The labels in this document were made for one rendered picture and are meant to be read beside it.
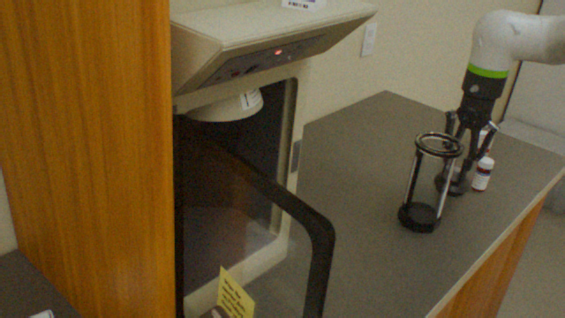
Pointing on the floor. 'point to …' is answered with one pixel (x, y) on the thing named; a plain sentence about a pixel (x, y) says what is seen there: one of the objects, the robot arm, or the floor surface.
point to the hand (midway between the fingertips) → (457, 166)
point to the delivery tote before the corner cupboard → (548, 139)
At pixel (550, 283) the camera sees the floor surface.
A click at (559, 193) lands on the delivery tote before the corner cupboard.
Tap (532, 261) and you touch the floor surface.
